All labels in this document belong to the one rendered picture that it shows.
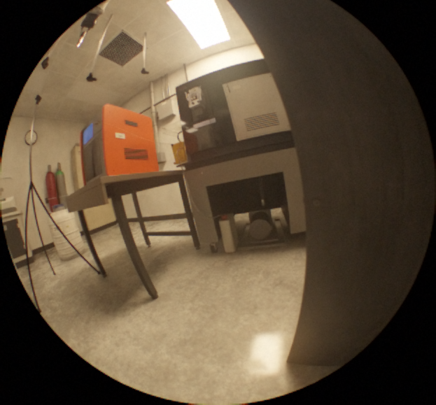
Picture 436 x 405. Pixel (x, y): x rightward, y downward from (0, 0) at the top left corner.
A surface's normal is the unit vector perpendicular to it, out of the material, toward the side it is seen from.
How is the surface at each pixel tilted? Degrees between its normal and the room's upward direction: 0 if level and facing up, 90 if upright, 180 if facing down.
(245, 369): 0
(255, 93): 90
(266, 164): 90
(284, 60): 90
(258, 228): 90
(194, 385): 0
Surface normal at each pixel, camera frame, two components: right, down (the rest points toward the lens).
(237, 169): -0.29, 0.14
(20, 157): 0.93, -0.18
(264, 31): -0.59, 0.18
